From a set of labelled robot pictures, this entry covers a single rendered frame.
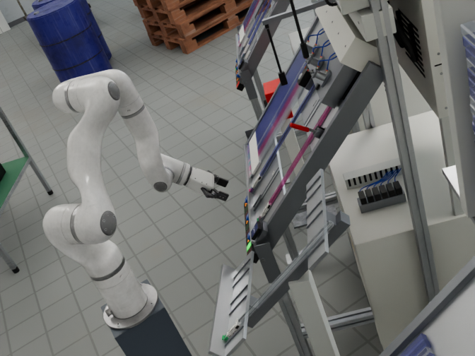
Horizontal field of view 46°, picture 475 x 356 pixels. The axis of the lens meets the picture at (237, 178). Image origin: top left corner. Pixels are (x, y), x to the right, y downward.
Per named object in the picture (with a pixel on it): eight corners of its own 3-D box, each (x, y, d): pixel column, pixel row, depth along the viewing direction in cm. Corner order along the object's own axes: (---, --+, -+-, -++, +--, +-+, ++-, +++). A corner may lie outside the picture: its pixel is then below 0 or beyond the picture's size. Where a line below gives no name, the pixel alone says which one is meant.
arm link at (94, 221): (81, 244, 174) (123, 244, 166) (51, 244, 163) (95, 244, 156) (88, 86, 180) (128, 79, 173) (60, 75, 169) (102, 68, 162)
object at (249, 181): (269, 250, 191) (250, 243, 189) (258, 152, 246) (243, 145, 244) (271, 247, 190) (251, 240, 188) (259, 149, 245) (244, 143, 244)
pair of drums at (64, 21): (105, 49, 706) (73, -20, 660) (133, 69, 608) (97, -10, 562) (51, 75, 690) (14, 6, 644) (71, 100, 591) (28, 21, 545)
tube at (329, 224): (226, 341, 158) (223, 340, 158) (226, 337, 159) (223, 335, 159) (333, 226, 131) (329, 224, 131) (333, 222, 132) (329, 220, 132)
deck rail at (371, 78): (270, 253, 189) (253, 248, 187) (269, 250, 191) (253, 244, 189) (389, 71, 155) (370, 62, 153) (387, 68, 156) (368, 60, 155)
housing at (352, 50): (382, 82, 159) (339, 62, 155) (348, 27, 200) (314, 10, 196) (399, 58, 155) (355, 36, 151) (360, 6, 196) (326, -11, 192)
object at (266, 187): (264, 245, 189) (255, 241, 188) (254, 147, 245) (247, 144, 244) (291, 203, 180) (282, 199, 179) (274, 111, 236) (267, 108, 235)
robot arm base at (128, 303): (113, 340, 176) (86, 299, 166) (98, 306, 191) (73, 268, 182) (166, 306, 180) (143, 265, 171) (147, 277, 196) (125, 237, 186)
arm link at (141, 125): (138, 123, 181) (176, 191, 199) (145, 97, 194) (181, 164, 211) (113, 131, 183) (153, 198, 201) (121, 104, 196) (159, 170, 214)
